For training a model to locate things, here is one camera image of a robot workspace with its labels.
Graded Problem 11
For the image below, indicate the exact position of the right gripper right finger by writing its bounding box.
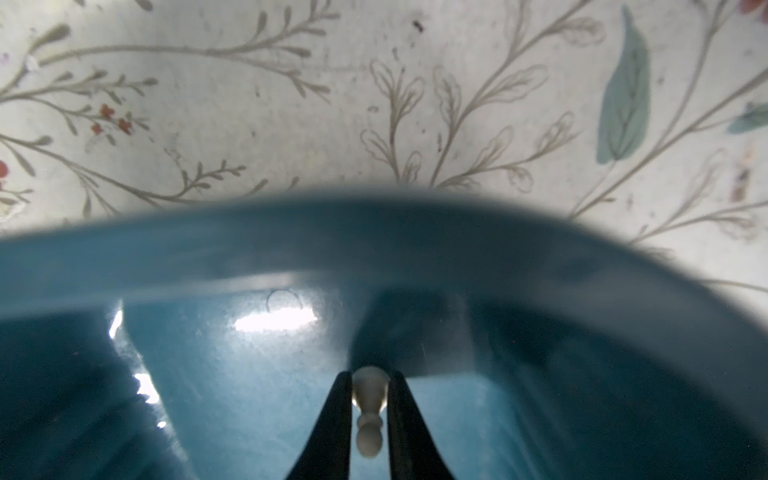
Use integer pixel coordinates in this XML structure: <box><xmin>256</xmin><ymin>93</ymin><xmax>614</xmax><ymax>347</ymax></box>
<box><xmin>387</xmin><ymin>371</ymin><xmax>454</xmax><ymax>480</ymax></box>

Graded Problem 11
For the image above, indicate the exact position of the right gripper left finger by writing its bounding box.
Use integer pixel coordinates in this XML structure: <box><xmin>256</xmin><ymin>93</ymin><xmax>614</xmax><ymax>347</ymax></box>
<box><xmin>286</xmin><ymin>371</ymin><xmax>353</xmax><ymax>480</ymax></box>

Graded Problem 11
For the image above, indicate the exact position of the white chess pawn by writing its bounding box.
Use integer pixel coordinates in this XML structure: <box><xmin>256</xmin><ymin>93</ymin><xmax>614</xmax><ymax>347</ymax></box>
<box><xmin>352</xmin><ymin>366</ymin><xmax>389</xmax><ymax>459</ymax></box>

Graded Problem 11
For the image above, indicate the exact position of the teal plastic tray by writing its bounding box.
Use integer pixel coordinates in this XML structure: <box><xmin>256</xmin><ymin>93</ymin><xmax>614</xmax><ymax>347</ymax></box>
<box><xmin>1</xmin><ymin>192</ymin><xmax>767</xmax><ymax>479</ymax></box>

